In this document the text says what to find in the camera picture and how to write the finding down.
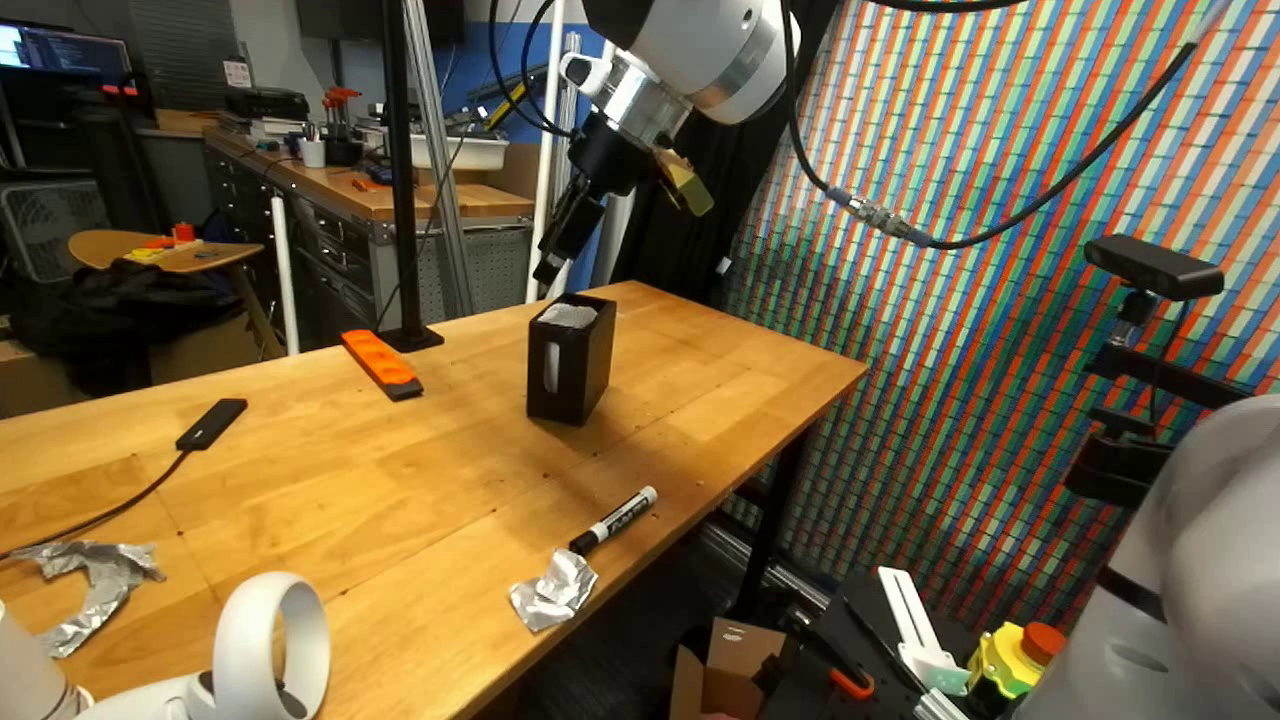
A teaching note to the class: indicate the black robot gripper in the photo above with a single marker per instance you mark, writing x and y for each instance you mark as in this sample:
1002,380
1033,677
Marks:
600,162

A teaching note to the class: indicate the black perforated box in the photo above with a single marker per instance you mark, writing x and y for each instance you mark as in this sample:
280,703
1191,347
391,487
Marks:
588,364

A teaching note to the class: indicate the white towel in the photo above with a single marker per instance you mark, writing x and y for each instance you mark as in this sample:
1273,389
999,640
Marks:
563,332

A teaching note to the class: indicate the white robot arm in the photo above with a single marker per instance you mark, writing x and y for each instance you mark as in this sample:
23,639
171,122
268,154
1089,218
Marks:
665,62

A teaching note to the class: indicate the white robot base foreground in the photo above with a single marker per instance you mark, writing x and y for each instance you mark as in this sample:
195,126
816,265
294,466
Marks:
1187,614

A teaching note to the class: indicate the cardboard box on floor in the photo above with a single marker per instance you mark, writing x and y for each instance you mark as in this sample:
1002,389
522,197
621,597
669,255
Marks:
725,680

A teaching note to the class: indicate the black vertical pole stand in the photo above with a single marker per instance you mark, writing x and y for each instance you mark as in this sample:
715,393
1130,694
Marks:
410,332

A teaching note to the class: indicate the orange and black block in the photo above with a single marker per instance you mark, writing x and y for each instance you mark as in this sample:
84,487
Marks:
383,363

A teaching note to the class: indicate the wooden workbench in background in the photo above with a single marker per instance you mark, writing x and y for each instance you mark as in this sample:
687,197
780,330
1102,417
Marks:
330,256

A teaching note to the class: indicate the black and white marker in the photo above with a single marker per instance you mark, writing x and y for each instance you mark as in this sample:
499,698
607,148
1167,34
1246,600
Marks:
615,522

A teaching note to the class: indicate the round wooden stool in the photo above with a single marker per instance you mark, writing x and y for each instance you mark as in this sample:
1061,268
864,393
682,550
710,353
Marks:
183,256

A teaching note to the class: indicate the large crumpled silver foil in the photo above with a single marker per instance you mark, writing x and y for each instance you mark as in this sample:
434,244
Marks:
108,578

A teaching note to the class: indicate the computer monitor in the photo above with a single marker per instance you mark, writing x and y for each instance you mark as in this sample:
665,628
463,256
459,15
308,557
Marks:
64,52

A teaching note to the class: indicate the yellow red emergency stop button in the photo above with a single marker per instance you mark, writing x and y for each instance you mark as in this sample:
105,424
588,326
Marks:
1012,656

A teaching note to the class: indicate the yellow-green wrist camera box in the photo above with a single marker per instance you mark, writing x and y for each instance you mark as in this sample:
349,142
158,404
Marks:
682,180

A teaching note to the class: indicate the black clamp orange handle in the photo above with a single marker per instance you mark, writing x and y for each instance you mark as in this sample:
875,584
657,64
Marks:
852,680

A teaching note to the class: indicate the black camera on tripod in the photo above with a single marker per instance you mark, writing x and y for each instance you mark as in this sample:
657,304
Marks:
1126,452

